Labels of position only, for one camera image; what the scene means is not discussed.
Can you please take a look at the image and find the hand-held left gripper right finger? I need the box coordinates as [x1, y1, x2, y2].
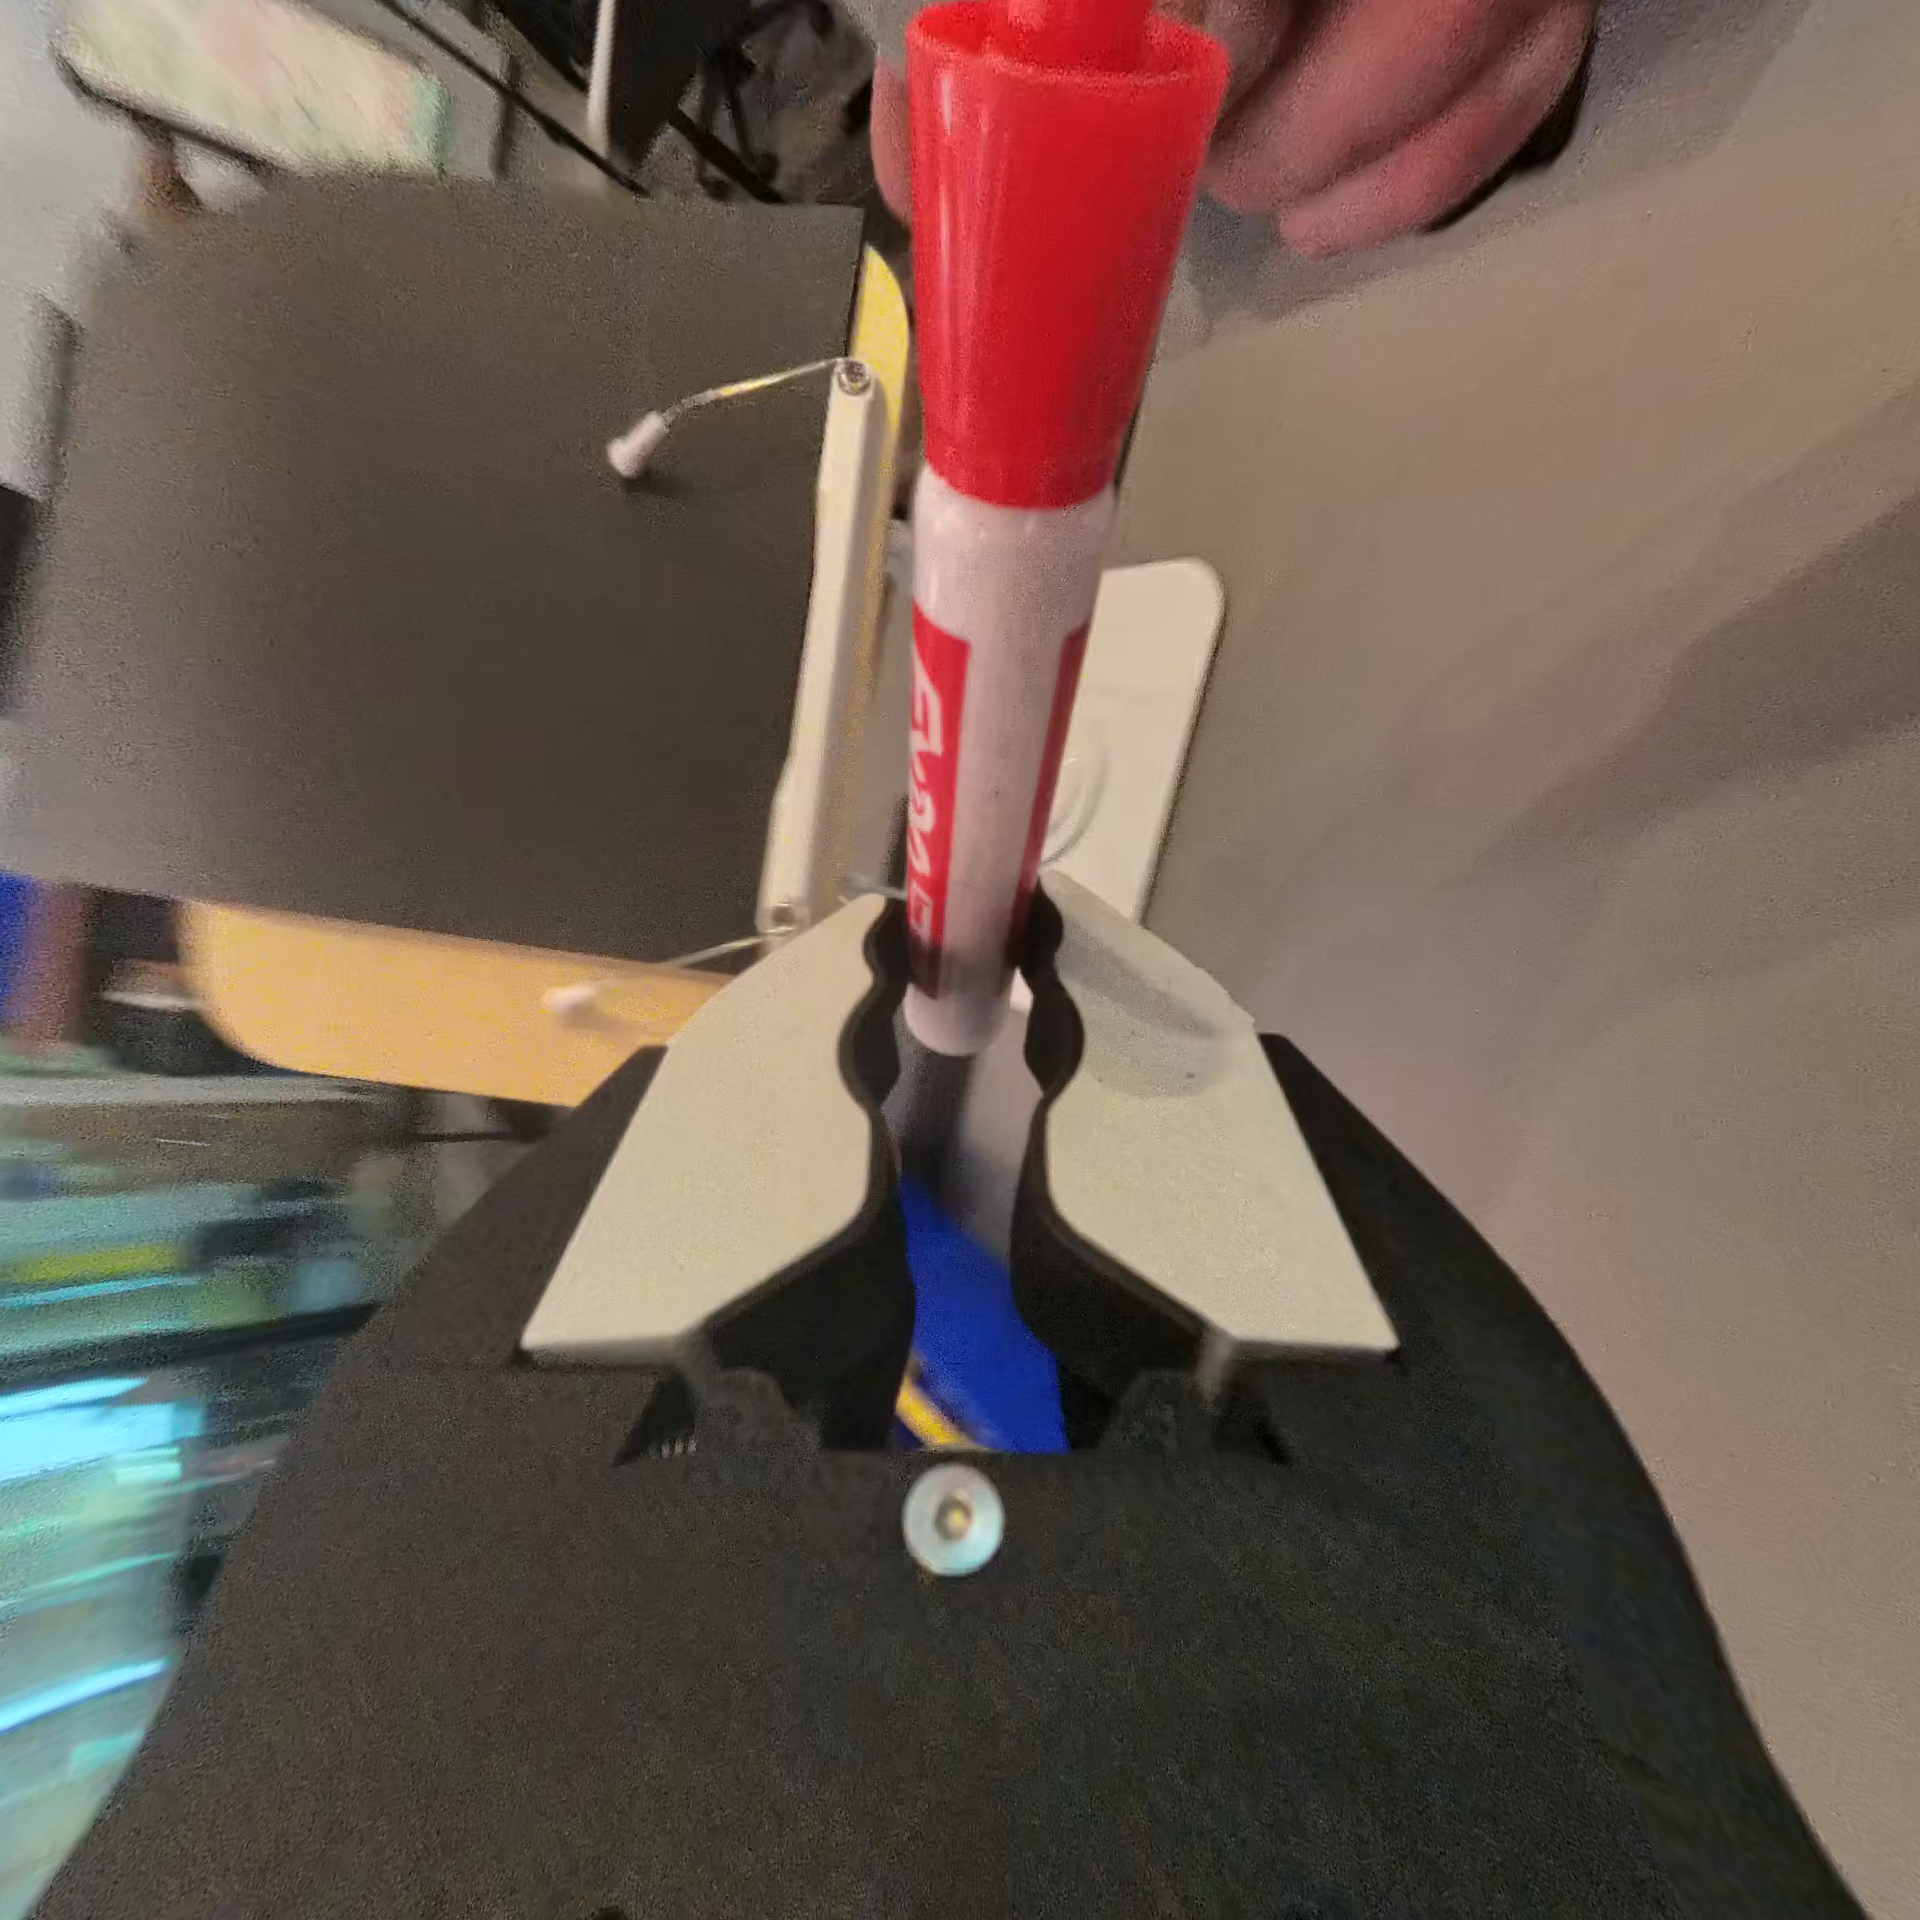
[1014, 885, 1397, 1382]

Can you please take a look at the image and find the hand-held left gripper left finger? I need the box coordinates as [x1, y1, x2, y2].
[526, 892, 910, 1382]

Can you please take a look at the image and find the blue plastic bin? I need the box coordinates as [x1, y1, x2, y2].
[894, 1178, 1077, 1461]

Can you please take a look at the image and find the red whiteboard marker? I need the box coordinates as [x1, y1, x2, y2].
[894, 0, 1231, 1058]

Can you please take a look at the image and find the person's right hand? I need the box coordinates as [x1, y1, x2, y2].
[870, 0, 1599, 259]

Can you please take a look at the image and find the black backdrop board stand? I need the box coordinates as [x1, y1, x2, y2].
[16, 175, 917, 1107]

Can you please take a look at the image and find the whiteboard easel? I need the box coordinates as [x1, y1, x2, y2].
[53, 0, 457, 177]

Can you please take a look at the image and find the thin white wire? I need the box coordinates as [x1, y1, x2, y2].
[601, 358, 877, 482]
[543, 931, 789, 1034]

